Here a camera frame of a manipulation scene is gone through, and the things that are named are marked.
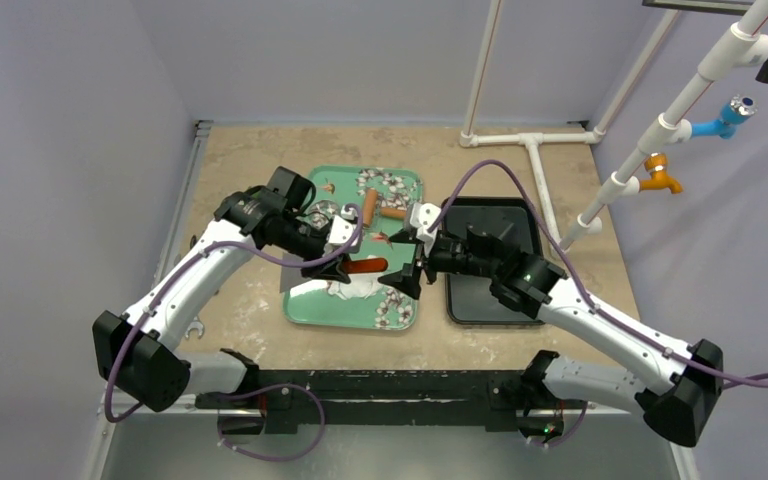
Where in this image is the aluminium frame rail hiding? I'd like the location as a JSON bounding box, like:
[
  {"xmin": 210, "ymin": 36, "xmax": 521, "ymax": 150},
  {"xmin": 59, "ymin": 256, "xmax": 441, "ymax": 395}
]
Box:
[{"xmin": 78, "ymin": 120, "xmax": 215, "ymax": 479}]

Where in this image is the orange faucet tap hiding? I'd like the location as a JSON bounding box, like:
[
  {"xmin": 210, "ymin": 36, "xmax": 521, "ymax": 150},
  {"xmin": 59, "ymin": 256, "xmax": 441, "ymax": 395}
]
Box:
[{"xmin": 639, "ymin": 153, "xmax": 683, "ymax": 195}]

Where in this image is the silver open-end wrench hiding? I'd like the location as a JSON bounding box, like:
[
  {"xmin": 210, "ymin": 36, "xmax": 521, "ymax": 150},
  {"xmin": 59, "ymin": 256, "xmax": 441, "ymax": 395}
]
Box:
[{"xmin": 184, "ymin": 317, "xmax": 205, "ymax": 339}]

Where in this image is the green floral tray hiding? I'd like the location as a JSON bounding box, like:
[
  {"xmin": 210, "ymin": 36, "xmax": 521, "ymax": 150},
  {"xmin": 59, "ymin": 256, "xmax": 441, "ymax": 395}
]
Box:
[{"xmin": 283, "ymin": 165, "xmax": 423, "ymax": 331}]

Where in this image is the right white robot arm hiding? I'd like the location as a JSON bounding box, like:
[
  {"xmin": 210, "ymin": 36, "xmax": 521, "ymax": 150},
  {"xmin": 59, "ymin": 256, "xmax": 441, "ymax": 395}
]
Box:
[{"xmin": 379, "ymin": 227, "xmax": 724, "ymax": 447}]

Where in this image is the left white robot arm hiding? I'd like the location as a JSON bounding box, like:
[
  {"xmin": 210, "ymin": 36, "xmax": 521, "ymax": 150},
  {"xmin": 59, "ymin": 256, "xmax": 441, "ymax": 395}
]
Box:
[{"xmin": 92, "ymin": 167, "xmax": 364, "ymax": 423}]

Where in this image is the metal scraper wooden handle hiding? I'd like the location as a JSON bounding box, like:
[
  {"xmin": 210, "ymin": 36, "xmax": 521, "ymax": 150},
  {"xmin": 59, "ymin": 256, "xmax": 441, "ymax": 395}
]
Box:
[{"xmin": 277, "ymin": 256, "xmax": 389, "ymax": 296}]

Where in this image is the round metal cutter ring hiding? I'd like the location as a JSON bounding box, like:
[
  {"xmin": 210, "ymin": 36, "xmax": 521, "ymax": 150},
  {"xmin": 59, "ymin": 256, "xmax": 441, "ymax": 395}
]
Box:
[{"xmin": 307, "ymin": 203, "xmax": 340, "ymax": 230}]

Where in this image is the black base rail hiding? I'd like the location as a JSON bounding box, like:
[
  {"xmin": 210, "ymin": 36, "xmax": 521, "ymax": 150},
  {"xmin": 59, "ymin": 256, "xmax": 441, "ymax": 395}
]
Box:
[{"xmin": 194, "ymin": 370, "xmax": 584, "ymax": 436}]

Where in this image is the black baking tray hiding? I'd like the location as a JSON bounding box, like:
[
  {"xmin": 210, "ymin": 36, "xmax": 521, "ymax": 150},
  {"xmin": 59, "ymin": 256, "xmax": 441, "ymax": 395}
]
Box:
[{"xmin": 443, "ymin": 196, "xmax": 543, "ymax": 328}]

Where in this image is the blue faucet tap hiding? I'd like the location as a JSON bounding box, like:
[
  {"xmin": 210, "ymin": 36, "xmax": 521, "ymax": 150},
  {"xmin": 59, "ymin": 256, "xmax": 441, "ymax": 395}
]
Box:
[{"xmin": 691, "ymin": 95, "xmax": 757, "ymax": 139}]

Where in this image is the white pvc pipe frame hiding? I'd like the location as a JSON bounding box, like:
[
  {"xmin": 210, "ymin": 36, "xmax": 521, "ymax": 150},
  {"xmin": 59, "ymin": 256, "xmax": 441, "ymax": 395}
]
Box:
[{"xmin": 458, "ymin": 1, "xmax": 768, "ymax": 250}]

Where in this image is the wooden rolling pin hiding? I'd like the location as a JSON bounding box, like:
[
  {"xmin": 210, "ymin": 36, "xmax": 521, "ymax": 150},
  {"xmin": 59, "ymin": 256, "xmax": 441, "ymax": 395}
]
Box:
[{"xmin": 362, "ymin": 188, "xmax": 407, "ymax": 228}]

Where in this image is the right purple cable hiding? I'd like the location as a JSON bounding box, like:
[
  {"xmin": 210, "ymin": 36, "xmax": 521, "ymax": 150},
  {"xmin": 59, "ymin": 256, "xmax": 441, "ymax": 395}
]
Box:
[{"xmin": 426, "ymin": 159, "xmax": 768, "ymax": 449}]

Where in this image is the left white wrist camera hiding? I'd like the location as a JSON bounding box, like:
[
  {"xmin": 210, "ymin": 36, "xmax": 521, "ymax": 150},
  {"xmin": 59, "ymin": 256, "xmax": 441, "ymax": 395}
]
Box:
[{"xmin": 327, "ymin": 215, "xmax": 357, "ymax": 248}]

